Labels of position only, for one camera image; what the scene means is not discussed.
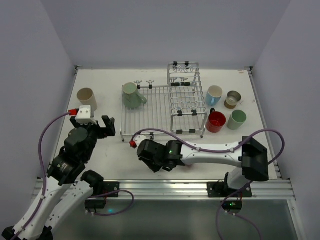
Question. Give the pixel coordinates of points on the right controller box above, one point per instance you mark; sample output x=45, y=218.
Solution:
x=232, y=206

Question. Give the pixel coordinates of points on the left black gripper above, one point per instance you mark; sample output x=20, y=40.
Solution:
x=94, y=129

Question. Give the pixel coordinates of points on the cream brown cup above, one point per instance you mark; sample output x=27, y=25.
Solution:
x=232, y=99

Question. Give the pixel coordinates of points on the sage green mug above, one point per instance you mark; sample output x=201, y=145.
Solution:
x=132, y=98

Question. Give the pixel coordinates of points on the light blue mug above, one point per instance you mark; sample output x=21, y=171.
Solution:
x=213, y=96

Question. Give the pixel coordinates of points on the tall beige cup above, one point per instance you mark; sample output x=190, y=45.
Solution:
x=86, y=96

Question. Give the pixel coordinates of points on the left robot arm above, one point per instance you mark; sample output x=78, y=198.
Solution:
x=66, y=184

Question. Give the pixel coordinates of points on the light green cup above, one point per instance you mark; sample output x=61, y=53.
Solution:
x=236, y=119

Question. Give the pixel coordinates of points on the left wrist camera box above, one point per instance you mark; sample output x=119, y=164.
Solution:
x=85, y=115

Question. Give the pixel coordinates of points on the silver wire dish rack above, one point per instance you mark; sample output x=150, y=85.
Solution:
x=177, y=106

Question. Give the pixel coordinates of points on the left controller box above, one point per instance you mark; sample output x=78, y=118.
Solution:
x=94, y=205

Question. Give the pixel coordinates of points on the red mug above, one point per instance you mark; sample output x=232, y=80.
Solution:
x=216, y=121

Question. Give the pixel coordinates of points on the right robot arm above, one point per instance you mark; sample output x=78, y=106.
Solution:
x=248, y=157

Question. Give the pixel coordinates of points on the aluminium mounting rail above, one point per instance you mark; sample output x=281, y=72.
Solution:
x=197, y=189

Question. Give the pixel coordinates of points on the controller box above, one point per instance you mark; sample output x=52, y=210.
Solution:
x=232, y=206
x=94, y=205

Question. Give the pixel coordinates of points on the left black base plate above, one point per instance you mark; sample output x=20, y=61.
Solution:
x=110, y=186

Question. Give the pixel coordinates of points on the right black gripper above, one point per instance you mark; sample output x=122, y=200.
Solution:
x=144, y=153

